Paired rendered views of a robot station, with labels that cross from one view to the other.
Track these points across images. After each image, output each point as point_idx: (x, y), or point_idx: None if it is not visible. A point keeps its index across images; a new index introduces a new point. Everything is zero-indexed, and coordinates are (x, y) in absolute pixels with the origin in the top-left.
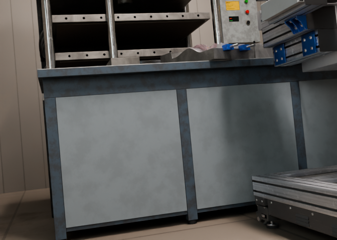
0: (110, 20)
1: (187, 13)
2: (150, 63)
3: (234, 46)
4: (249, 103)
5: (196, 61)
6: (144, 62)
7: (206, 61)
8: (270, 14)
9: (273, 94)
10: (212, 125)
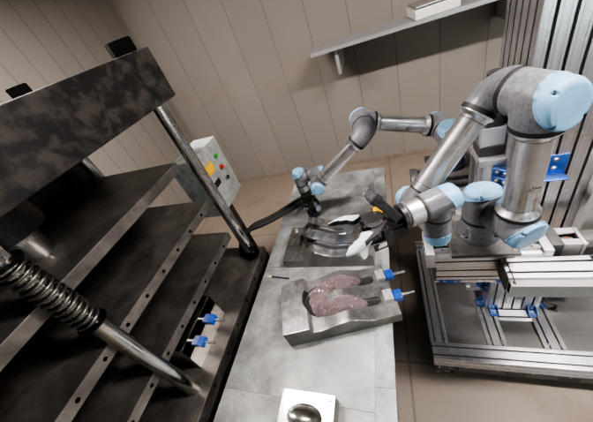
0: (131, 347)
1: (191, 222)
2: (396, 408)
3: (380, 280)
4: None
5: (393, 338)
6: (196, 325)
7: (392, 325)
8: (531, 295)
9: None
10: None
